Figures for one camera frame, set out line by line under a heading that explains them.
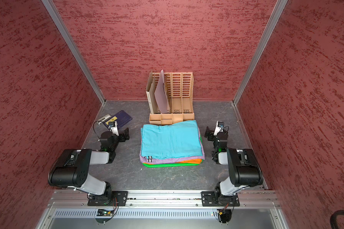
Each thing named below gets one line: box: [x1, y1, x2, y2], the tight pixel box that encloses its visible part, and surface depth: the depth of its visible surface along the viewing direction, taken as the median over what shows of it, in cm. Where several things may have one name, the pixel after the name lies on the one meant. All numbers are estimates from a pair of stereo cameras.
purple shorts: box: [139, 126, 205, 165], surface depth 79 cm
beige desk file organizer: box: [148, 71, 195, 126], surface depth 109 cm
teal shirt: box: [140, 119, 203, 160], surface depth 85 cm
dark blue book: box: [102, 109, 133, 130], surface depth 112 cm
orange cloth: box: [174, 158, 203, 165], surface depth 79 cm
